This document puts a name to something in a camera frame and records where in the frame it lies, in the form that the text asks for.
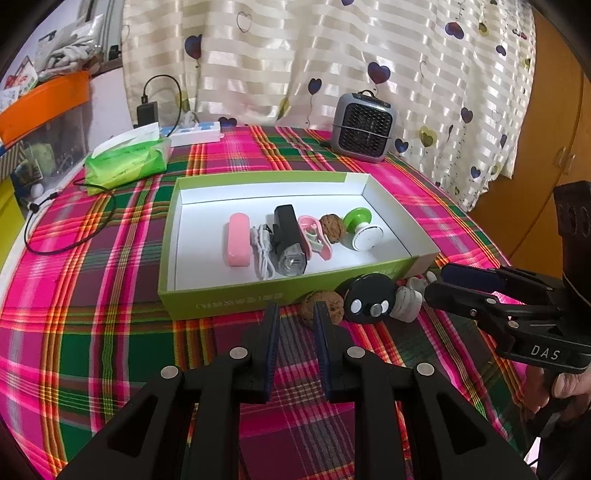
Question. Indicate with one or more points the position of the black bike light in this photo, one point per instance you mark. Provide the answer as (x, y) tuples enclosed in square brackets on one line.
[(287, 240)]

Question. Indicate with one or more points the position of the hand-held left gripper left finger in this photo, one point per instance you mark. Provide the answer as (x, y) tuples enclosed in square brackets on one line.
[(272, 350)]

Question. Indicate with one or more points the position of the clear bin with orange lid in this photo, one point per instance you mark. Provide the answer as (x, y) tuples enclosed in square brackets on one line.
[(41, 106)]

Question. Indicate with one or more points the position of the yellow cardboard box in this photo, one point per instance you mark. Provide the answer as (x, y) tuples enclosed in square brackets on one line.
[(8, 212)]

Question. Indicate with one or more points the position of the striped curtain with hearts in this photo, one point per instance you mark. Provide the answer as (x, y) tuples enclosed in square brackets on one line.
[(323, 55)]

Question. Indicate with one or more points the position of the green and white suction holder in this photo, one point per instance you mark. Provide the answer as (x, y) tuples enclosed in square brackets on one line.
[(364, 233)]

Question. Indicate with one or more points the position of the white work gloves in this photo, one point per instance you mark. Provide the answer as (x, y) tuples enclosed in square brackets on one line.
[(69, 53)]

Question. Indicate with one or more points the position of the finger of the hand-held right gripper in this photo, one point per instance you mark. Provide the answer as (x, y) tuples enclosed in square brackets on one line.
[(466, 276), (457, 300)]

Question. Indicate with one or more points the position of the brown walnut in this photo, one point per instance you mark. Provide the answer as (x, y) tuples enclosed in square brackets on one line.
[(332, 225), (307, 311)]

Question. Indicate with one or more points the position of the black power adapter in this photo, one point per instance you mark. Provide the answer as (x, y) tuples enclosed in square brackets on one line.
[(147, 115)]

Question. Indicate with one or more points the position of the black round disc gadget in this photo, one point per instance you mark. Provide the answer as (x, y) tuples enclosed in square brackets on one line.
[(369, 297)]

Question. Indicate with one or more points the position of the pink and grey clip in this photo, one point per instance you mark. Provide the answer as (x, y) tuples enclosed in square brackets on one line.
[(316, 237)]

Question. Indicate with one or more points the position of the white power strip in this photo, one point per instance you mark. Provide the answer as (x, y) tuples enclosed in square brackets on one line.
[(194, 134)]

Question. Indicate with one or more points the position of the green and white cardboard box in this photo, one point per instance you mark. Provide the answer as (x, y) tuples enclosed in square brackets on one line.
[(207, 277)]

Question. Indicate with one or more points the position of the plaid tablecloth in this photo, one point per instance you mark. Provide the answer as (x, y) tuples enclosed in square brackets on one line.
[(115, 346)]

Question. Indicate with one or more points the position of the green tissue pack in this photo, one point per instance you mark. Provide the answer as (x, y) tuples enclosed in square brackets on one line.
[(127, 161)]

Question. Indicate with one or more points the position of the pink rectangular case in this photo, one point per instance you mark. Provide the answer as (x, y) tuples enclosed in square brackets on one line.
[(238, 240)]

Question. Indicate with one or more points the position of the grey fan heater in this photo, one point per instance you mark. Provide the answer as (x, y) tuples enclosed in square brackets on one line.
[(364, 127)]

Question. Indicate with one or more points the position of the person's right hand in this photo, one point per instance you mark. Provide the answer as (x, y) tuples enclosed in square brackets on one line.
[(575, 383)]

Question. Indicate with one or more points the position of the white round jar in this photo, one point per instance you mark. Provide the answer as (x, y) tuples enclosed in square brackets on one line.
[(408, 303)]

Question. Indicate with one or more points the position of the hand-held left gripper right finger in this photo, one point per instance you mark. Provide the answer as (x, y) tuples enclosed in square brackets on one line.
[(323, 350)]

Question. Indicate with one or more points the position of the small white ball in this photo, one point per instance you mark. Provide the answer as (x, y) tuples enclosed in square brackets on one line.
[(36, 189)]

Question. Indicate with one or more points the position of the wooden cabinet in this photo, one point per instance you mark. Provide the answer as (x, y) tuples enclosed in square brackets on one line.
[(554, 115)]

